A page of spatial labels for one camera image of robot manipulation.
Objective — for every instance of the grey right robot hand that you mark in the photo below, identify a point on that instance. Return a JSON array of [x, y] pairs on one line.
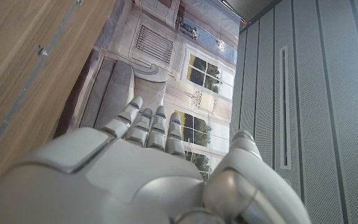
[[120, 180]]

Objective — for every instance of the printed living room backdrop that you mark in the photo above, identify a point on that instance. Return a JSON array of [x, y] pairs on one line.
[[197, 46]]

